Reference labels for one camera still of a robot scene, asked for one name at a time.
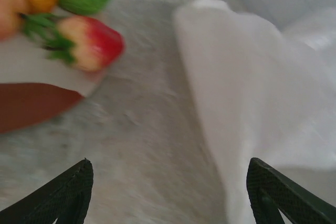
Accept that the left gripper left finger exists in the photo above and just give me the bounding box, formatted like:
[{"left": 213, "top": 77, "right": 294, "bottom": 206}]
[{"left": 0, "top": 157, "right": 94, "bottom": 224}]

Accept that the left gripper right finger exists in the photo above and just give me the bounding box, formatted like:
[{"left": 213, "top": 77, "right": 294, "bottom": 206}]
[{"left": 246, "top": 157, "right": 336, "bottom": 224}]

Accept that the white plastic bag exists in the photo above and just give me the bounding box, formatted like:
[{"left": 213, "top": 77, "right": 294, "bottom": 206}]
[{"left": 172, "top": 0, "right": 336, "bottom": 224}]

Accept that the red strawberry with green leaves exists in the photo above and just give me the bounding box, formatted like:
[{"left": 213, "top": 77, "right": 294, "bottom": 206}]
[{"left": 22, "top": 12, "right": 126, "bottom": 73}]

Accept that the pink red peach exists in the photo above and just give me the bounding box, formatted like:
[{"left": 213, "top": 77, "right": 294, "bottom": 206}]
[{"left": 0, "top": 0, "right": 30, "bottom": 41}]

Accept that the round white brown blue plate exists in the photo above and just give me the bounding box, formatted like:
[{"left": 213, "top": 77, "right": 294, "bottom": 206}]
[{"left": 0, "top": 6, "right": 109, "bottom": 134}]

